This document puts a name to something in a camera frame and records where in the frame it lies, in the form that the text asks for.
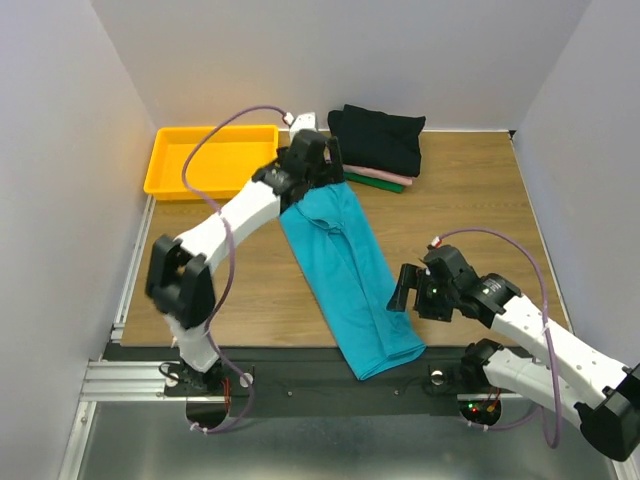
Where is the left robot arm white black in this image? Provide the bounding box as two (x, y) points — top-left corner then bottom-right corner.
(145, 129), (344, 394)

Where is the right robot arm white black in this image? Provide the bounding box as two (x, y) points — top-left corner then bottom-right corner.
(387, 245), (639, 462)

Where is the folded black t shirt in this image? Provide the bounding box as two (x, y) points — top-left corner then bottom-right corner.
(327, 104), (427, 178)

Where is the yellow plastic tray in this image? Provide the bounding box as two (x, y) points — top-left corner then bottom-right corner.
(143, 125), (279, 201)

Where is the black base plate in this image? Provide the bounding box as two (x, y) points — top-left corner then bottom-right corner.
(102, 344), (584, 419)

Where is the aluminium frame rail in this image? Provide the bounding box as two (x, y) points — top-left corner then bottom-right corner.
(57, 194), (174, 480)

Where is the folded pink t shirt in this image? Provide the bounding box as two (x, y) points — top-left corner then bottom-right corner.
(343, 165), (414, 187)

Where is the folded green t shirt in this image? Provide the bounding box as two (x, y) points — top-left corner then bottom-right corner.
(344, 172), (405, 193)

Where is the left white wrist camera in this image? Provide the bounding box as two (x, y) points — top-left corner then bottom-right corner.
(283, 112), (317, 140)

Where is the teal t shirt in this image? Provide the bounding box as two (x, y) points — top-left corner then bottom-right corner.
(280, 183), (426, 381)

